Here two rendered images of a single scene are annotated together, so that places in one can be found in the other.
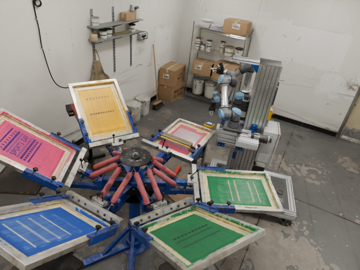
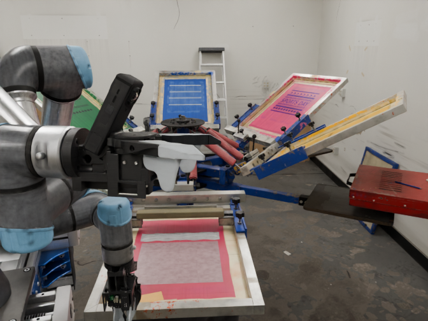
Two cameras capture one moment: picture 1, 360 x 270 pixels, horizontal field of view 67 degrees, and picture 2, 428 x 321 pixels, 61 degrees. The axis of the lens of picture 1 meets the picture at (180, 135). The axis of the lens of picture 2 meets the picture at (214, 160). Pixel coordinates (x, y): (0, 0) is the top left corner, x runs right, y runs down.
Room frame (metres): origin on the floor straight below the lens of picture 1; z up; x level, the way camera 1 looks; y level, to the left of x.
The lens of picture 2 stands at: (4.29, -0.58, 1.80)
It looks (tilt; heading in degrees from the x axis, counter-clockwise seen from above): 18 degrees down; 152
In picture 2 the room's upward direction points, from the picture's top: straight up
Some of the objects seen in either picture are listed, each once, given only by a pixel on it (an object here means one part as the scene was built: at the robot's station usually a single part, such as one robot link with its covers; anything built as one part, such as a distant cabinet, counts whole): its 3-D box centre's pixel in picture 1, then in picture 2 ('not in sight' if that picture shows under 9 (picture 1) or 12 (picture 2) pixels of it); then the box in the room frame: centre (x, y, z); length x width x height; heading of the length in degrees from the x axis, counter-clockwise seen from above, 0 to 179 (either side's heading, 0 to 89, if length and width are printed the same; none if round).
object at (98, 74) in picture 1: (98, 80); not in sight; (4.33, 1.48, 1.06); 0.53 x 0.07 x 1.05; 155
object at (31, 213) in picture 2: not in sight; (30, 208); (3.69, -0.59, 1.56); 0.11 x 0.08 x 0.11; 143
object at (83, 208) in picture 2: (217, 98); (93, 209); (3.39, -0.45, 1.40); 0.11 x 0.11 x 0.08; 9
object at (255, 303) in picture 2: (184, 137); (179, 248); (3.01, -0.06, 0.97); 0.79 x 0.58 x 0.04; 155
